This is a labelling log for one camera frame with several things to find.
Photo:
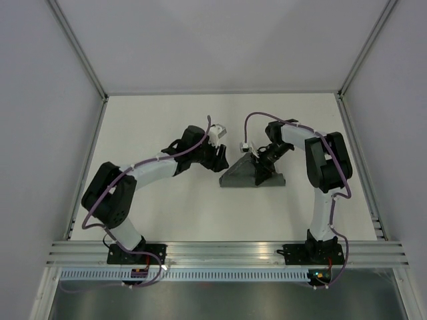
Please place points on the aluminium front rail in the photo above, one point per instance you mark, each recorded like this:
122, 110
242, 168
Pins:
264, 254

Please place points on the aluminium right side rail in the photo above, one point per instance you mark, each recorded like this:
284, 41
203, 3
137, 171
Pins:
363, 173

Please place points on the white slotted cable duct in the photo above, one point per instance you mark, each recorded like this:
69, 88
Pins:
185, 274

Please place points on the aluminium frame post left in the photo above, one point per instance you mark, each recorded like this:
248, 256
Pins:
72, 39

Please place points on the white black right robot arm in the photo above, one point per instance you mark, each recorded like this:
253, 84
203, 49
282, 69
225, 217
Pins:
328, 168

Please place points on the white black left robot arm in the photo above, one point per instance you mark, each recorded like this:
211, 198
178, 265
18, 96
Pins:
110, 194

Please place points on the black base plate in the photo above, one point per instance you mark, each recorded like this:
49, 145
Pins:
299, 254
136, 255

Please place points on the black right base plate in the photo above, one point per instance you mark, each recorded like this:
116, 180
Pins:
299, 254

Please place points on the aluminium rail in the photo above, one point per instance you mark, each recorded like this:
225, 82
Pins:
84, 172
363, 173
264, 254

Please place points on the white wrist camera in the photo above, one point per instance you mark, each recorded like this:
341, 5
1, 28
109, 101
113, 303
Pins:
216, 132
249, 147

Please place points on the aluminium frame post right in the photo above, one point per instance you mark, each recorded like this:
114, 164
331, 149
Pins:
373, 36

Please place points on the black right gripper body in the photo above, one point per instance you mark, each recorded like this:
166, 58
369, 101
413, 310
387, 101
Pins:
274, 152

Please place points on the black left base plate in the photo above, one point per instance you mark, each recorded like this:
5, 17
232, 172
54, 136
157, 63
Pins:
136, 255

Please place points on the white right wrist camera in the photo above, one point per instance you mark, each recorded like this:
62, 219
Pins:
249, 147

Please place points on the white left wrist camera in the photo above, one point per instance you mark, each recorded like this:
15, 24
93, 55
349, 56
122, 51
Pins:
216, 132

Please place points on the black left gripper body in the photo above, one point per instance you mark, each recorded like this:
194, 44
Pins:
196, 154

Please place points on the aluminium left side rail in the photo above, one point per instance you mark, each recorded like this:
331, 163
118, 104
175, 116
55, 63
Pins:
84, 172

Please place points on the aluminium frame post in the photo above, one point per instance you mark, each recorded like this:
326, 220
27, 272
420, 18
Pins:
373, 36
72, 39

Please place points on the grey cloth napkin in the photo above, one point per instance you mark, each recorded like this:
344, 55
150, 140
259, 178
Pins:
242, 175

